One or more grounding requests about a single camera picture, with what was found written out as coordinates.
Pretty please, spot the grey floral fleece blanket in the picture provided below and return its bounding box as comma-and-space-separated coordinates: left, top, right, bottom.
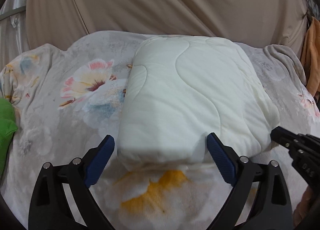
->
1, 32, 319, 229

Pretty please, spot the bright green garment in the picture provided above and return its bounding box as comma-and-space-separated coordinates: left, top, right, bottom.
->
0, 98, 18, 176

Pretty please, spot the cream quilted jacket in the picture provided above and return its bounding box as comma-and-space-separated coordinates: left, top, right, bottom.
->
117, 36, 280, 171

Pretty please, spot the orange brown garment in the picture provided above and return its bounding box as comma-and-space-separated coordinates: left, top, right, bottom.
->
300, 17, 320, 97

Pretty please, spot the person's right hand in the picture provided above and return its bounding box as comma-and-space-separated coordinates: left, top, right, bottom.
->
293, 186, 315, 227

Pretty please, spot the white sheer curtain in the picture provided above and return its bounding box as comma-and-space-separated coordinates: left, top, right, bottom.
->
1, 0, 30, 68

